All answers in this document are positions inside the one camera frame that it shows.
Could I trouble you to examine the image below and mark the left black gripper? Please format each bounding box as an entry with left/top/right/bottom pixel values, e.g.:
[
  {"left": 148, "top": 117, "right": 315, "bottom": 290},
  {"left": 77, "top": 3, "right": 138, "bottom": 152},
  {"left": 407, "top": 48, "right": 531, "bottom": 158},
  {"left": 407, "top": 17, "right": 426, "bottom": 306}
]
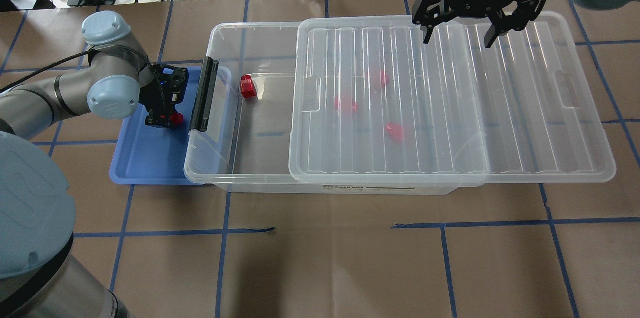
[{"left": 140, "top": 63, "right": 190, "bottom": 128}]

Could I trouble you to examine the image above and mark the red block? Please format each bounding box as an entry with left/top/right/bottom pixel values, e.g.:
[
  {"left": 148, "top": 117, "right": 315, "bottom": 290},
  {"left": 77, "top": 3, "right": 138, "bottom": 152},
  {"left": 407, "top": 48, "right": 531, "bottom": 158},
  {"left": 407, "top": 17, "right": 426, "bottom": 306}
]
[
  {"left": 369, "top": 69, "right": 390, "bottom": 93},
  {"left": 334, "top": 95, "right": 359, "bottom": 115},
  {"left": 240, "top": 74, "right": 258, "bottom": 100},
  {"left": 384, "top": 122, "right": 405, "bottom": 144},
  {"left": 169, "top": 112, "right": 185, "bottom": 127}
]

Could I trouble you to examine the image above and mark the clear ribbed box lid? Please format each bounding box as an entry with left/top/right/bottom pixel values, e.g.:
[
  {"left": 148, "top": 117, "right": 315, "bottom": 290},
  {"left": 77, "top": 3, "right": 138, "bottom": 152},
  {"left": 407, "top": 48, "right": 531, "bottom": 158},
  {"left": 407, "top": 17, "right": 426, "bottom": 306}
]
[{"left": 288, "top": 12, "right": 617, "bottom": 189}]

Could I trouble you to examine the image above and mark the black box latch handle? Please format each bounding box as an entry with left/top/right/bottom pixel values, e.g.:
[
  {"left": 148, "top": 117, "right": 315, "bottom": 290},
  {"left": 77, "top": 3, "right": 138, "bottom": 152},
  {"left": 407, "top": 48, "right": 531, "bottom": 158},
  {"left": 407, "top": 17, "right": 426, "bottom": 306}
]
[{"left": 189, "top": 56, "right": 220, "bottom": 132}]

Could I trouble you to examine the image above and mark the clear plastic storage box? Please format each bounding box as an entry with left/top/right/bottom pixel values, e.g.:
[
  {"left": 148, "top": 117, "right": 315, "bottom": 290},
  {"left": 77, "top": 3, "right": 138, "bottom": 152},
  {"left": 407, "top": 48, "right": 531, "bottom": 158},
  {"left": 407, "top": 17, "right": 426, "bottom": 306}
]
[{"left": 183, "top": 17, "right": 490, "bottom": 195}]

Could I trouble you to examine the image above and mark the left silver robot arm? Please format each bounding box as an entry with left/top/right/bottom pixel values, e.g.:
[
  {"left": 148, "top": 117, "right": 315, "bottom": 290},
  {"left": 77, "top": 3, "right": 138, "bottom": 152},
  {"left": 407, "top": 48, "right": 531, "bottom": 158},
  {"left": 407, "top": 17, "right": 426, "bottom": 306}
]
[{"left": 0, "top": 10, "right": 190, "bottom": 318}]

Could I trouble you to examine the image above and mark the blue plastic tray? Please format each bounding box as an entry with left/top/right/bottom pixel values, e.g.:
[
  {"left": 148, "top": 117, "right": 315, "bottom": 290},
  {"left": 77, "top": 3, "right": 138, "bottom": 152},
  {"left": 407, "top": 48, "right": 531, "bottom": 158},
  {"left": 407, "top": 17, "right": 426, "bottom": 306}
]
[{"left": 109, "top": 66, "right": 202, "bottom": 186}]

